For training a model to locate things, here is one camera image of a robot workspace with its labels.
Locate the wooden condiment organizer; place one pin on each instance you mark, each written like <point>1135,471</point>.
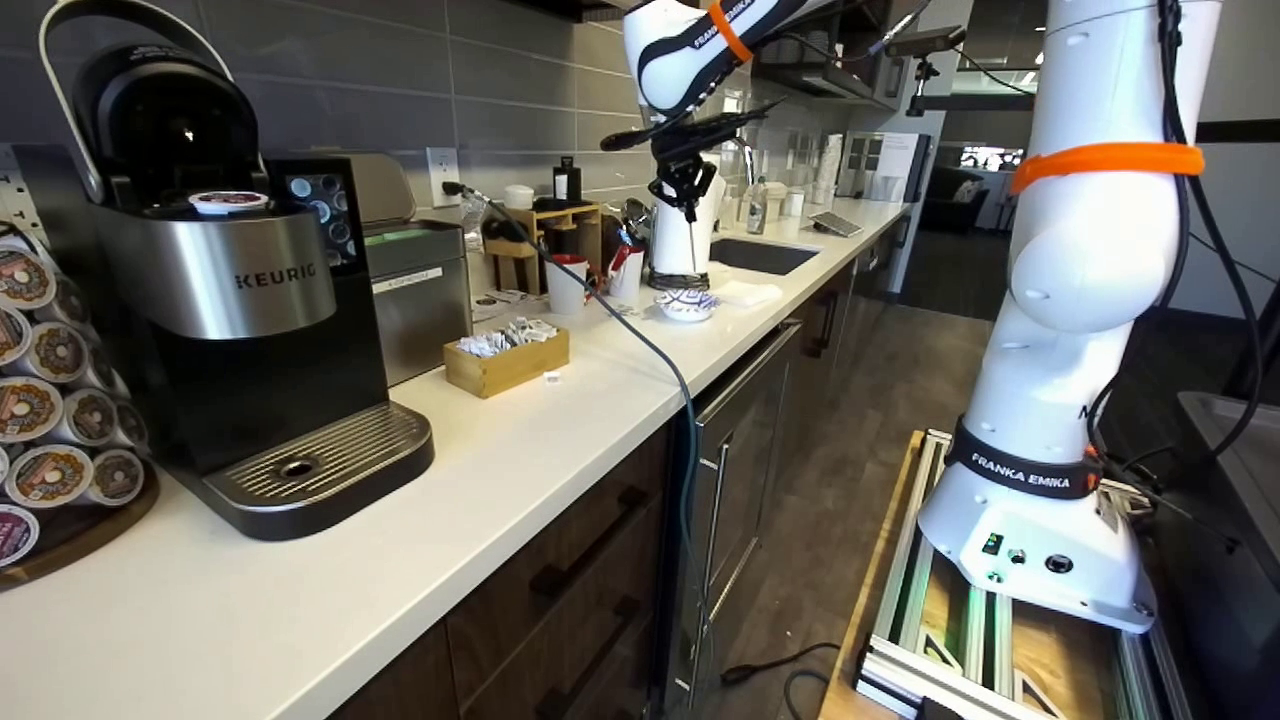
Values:
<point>519,240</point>

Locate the cardboard box of sugar packets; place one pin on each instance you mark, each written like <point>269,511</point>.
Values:
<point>506,358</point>

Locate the white paper cup with straws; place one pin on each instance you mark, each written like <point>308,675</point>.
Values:
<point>624,275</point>

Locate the black sink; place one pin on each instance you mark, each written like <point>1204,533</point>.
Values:
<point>763,259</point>

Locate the black Keurig coffee machine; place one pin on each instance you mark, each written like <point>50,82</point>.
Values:
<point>235,290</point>

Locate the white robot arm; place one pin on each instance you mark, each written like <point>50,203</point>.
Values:
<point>1020,501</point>

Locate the silver box appliance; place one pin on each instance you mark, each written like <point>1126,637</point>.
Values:
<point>420,302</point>

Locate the white paper cup near bowl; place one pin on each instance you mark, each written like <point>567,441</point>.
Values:
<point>567,286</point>

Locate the coffee pod carousel rack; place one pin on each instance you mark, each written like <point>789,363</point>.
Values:
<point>75,448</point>

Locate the blue patterned paper bowl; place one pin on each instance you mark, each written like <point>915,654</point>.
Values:
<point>687,305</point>

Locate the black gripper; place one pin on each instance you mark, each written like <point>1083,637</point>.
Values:
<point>682,155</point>

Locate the robot base mount frame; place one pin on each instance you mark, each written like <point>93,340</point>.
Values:
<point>927,647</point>

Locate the white paper towel roll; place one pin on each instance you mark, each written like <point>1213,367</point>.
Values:
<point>677,240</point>

